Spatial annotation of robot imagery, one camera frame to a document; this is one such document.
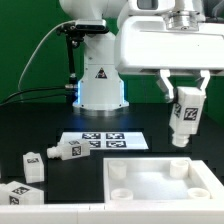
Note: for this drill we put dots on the black camera on stand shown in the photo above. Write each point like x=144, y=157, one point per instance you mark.
x=74, y=32

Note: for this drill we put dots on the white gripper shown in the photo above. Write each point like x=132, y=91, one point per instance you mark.
x=168, y=35

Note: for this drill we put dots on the white square tabletop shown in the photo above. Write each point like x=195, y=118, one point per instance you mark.
x=159, y=179

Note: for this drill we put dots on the white marker plate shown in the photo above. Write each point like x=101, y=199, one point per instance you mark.
x=108, y=140

